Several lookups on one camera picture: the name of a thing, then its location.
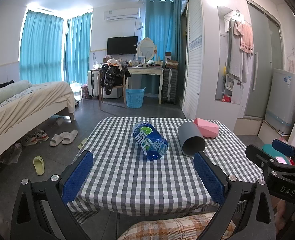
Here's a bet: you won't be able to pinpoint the pink box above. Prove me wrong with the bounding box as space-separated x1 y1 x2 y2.
194 117 220 138

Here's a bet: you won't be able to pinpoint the white wardrobe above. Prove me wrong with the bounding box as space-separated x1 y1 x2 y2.
181 0 243 128

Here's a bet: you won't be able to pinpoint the white air conditioner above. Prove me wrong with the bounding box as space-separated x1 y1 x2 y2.
103 8 141 22

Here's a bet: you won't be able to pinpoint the long teal curtain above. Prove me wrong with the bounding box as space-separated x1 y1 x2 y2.
145 0 182 96

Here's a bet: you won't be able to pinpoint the wooden chair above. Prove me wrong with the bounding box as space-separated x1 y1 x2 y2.
98 65 128 110

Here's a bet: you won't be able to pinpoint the white washing machine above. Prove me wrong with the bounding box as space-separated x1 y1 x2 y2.
264 68 295 137

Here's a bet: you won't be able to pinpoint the grey checked tablecloth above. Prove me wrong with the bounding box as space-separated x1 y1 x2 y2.
66 117 265 224

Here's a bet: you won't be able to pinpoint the grey towel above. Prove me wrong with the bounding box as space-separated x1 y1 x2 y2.
228 20 250 83

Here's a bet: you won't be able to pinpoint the dark grey suitcase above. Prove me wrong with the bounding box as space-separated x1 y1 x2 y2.
162 68 178 105

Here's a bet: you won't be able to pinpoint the clear plastic bag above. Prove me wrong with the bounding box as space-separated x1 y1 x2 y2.
0 142 23 166

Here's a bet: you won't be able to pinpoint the beige blanket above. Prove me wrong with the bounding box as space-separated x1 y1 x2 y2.
0 81 75 145

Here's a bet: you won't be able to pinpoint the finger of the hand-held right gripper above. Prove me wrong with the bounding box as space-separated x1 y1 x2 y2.
245 144 275 178
272 138 295 161

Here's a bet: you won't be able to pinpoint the pale green quilt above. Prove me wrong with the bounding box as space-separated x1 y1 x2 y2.
0 80 32 111

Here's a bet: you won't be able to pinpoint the blue laundry basket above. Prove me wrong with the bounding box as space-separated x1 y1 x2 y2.
126 87 146 109

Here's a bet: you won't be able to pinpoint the cardboard boxes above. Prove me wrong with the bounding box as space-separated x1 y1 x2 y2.
164 52 179 69

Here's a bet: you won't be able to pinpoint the blue plastic bottle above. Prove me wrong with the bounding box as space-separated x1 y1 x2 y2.
132 121 168 161

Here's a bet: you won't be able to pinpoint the black television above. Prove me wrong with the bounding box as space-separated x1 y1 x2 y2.
107 36 138 55

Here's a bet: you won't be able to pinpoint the oval white mirror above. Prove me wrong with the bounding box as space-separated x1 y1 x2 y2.
137 37 156 62

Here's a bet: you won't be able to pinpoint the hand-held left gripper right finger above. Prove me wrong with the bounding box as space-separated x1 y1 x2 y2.
193 151 279 240

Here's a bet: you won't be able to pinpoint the black puffer jacket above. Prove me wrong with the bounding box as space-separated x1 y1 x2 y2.
100 64 131 95

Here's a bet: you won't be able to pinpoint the plaid cloth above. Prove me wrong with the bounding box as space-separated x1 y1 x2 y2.
118 212 236 240

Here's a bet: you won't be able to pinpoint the white suitcase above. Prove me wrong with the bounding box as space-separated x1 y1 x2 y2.
87 70 100 97

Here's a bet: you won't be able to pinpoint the white bed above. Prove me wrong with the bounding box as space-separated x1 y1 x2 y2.
0 80 77 153

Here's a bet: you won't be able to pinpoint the wide blue curtain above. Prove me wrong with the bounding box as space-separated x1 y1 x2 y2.
19 9 64 84

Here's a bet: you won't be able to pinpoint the grey cup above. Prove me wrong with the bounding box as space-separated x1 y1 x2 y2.
178 122 206 157

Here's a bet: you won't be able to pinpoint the person's right hand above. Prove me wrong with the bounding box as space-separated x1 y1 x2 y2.
272 197 289 233

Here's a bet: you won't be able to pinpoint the clear plastic storage box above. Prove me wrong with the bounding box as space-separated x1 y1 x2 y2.
70 81 83 103

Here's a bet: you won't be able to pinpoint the grey sneaker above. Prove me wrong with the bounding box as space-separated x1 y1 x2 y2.
21 133 37 147
35 129 49 142

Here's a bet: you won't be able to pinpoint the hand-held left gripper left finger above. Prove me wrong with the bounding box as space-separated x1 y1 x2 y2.
10 151 93 240

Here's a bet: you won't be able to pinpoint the frosted glass door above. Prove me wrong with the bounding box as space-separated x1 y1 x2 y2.
244 0 283 120

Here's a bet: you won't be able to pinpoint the narrow blue curtain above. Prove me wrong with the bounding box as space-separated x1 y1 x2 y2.
64 12 92 83

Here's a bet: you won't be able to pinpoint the pink towel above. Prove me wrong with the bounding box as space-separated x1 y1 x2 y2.
239 22 254 55

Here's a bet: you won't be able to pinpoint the white slipper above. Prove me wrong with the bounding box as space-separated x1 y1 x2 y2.
62 129 78 145
50 134 63 147

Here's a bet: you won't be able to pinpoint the white dressing table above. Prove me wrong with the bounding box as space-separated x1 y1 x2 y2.
127 66 164 103

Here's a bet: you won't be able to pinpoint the black cloth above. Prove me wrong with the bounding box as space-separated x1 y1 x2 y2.
0 80 15 91

